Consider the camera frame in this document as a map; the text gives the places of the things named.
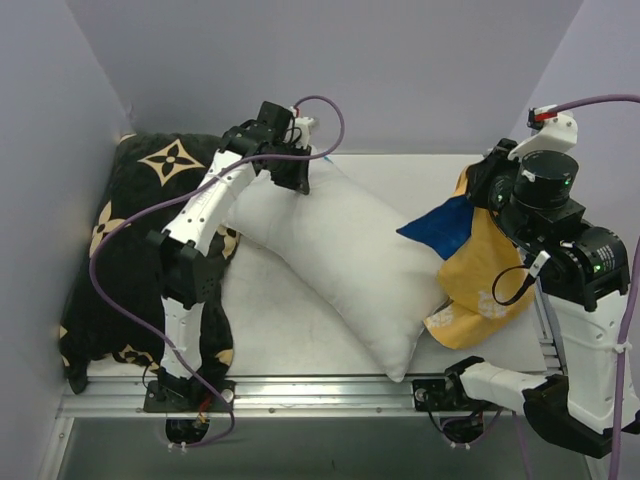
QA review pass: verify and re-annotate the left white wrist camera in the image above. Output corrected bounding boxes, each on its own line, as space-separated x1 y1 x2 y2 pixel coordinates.
285 106 319 149

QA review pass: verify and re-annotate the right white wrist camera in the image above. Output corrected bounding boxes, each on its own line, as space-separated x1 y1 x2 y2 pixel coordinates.
508 105 578 161

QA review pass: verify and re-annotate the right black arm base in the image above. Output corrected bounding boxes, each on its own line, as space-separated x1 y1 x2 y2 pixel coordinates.
411 377 503 450

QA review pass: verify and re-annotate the aluminium rail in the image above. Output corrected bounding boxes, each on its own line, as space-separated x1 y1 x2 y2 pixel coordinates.
529 276 566 374
57 372 506 420

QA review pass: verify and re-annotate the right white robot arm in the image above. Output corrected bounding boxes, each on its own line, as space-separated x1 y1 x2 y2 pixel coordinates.
443 139 639 459

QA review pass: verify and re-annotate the blue and yellow Mickey pillowcase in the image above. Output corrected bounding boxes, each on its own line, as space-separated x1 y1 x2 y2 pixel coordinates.
397 168 535 350

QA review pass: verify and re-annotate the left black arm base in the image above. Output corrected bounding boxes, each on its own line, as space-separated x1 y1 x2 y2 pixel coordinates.
142 379 236 449

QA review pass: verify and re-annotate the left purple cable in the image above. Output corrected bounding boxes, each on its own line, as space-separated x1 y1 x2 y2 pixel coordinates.
87 94 347 447

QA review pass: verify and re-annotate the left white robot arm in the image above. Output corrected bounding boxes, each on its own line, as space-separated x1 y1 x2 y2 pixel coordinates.
147 102 317 411

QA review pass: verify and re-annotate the white pillow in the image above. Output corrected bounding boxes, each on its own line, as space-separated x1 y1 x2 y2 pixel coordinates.
226 159 447 382

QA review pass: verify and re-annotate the aluminium front rail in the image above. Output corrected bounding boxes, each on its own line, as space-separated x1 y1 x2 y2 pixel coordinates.
57 372 506 420

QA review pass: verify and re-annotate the black floral pattern pillow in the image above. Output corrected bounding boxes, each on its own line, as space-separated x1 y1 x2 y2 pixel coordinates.
58 133 219 394

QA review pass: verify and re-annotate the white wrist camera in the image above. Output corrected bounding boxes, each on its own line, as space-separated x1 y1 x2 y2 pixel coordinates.
508 105 578 161
285 106 319 149

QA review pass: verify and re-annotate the aluminium right side rail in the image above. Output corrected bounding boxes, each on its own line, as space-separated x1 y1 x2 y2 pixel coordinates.
529 276 566 374

